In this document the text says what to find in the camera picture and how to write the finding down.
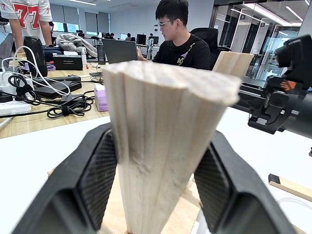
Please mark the purple tissue box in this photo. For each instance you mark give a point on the purple tissue box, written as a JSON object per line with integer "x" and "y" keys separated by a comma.
{"x": 101, "y": 98}

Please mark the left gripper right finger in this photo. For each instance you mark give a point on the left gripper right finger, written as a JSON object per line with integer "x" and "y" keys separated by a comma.
{"x": 241, "y": 192}

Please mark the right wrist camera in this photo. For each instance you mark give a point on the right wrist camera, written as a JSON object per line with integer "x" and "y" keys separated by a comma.
{"x": 296, "y": 52}

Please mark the white power strip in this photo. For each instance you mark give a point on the white power strip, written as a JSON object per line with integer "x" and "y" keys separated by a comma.
{"x": 12, "y": 107}

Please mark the black speaker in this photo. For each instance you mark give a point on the black speaker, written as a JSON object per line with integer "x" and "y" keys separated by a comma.
{"x": 36, "y": 57}

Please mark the grey laptop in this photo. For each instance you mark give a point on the grey laptop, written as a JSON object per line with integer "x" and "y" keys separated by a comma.
{"x": 120, "y": 52}

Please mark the wooden cross bar black cap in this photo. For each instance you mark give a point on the wooden cross bar black cap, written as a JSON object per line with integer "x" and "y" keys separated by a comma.
{"x": 292, "y": 186}

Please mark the grey jacket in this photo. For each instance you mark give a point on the grey jacket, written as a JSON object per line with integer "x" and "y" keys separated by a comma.
{"x": 75, "y": 44}

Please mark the person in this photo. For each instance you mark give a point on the person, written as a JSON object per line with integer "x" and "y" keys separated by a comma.
{"x": 180, "y": 46}
{"x": 26, "y": 22}

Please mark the black stand base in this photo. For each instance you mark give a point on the black stand base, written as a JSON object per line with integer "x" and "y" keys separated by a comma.
{"x": 57, "y": 85}

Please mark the wooden seat board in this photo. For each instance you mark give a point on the wooden seat board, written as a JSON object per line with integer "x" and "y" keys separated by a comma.
{"x": 180, "y": 209}

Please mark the black office chair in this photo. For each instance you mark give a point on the black office chair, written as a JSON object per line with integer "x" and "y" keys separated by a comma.
{"x": 209, "y": 40}

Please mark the black box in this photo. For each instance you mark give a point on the black box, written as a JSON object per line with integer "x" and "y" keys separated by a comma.
{"x": 67, "y": 62}

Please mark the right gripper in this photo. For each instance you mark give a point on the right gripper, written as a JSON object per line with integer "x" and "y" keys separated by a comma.
{"x": 282, "y": 107}

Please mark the wooden leg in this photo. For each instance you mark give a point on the wooden leg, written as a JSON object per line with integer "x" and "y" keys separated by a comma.
{"x": 161, "y": 126}

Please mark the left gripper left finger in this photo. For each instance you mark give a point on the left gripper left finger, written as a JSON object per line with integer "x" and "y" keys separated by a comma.
{"x": 73, "y": 185}

